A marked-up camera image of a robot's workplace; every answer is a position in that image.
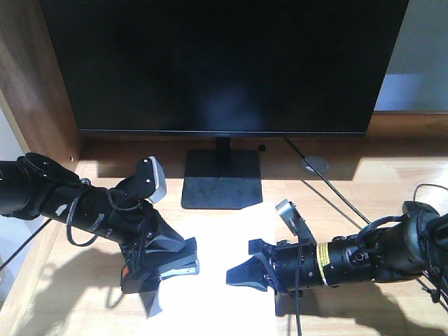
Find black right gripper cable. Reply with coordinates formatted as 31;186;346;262
292;237;305;336

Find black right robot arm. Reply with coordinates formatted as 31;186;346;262
226;199;447;302

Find black computer monitor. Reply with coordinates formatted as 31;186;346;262
41;1;408;209

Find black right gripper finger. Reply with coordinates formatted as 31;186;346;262
226;256;277;291

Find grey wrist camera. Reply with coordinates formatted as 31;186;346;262
134;156;167;204
275;199;316;244

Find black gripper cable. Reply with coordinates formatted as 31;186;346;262
65;178;148;246
292;237;305;336

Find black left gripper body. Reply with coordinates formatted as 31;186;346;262
40;175;154;245

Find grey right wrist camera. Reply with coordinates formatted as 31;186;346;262
275;199;316;244

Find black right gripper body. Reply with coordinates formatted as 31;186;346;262
248;239;323;294

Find grey desk cable grommet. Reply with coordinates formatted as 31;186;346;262
300;155;330;175

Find brown wooden desk side panel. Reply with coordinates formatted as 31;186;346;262
1;1;83;170

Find white paper sheets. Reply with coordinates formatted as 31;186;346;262
147;202;277;335

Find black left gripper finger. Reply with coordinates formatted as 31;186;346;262
119;230;153;280
145;211;196;263

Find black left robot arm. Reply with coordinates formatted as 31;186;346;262
1;153;198;279

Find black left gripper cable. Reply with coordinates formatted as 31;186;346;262
65;178;148;246

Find black monitor cable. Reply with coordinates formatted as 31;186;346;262
283;136;372;225

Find black computer mouse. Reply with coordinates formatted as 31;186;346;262
402;183;447;216

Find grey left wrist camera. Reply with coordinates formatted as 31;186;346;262
134;156;167;204

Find black stapler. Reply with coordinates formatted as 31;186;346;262
120;241;200;294

